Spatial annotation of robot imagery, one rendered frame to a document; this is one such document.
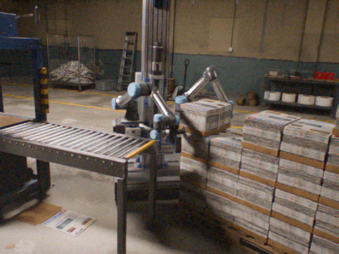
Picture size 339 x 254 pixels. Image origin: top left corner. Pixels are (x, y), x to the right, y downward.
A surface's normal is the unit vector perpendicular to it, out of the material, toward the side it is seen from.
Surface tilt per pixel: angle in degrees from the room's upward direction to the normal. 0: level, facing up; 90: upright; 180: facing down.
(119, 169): 90
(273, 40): 90
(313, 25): 90
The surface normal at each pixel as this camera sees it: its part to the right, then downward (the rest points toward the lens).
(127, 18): -0.38, 0.22
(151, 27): 0.19, 0.26
